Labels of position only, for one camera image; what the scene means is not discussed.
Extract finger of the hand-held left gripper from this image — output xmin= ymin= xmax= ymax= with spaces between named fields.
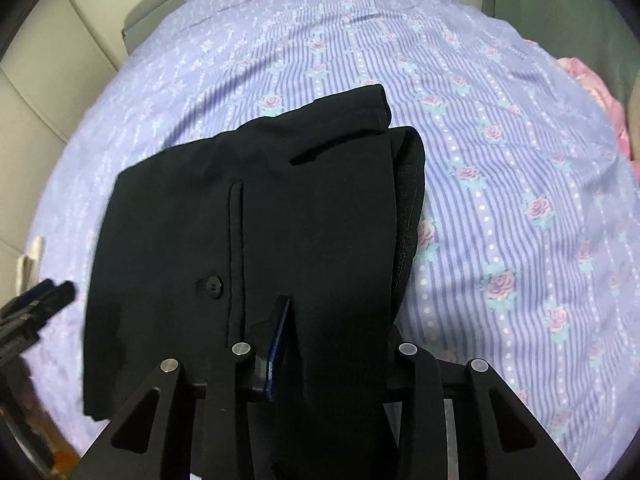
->
xmin=0 ymin=280 xmax=79 ymax=333
xmin=0 ymin=278 xmax=57 ymax=317

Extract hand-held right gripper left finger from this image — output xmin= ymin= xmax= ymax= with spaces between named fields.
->
xmin=75 ymin=296 xmax=293 ymax=480

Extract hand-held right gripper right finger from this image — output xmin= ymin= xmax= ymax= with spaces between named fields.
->
xmin=384 ymin=340 xmax=582 ymax=480

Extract black pants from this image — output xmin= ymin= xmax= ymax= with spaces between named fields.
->
xmin=81 ymin=82 xmax=427 ymax=480

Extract cream cloth strip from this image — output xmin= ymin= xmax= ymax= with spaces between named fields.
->
xmin=14 ymin=236 xmax=47 ymax=297

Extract purple floral bed sheet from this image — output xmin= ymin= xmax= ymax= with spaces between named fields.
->
xmin=24 ymin=0 xmax=640 ymax=480

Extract pink quilt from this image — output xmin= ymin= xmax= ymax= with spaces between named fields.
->
xmin=555 ymin=56 xmax=640 ymax=177

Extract green curtain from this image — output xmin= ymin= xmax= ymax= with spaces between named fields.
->
xmin=470 ymin=0 xmax=640 ymax=171

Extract grey bed frame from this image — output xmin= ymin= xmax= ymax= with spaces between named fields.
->
xmin=121 ymin=0 xmax=187 ymax=56

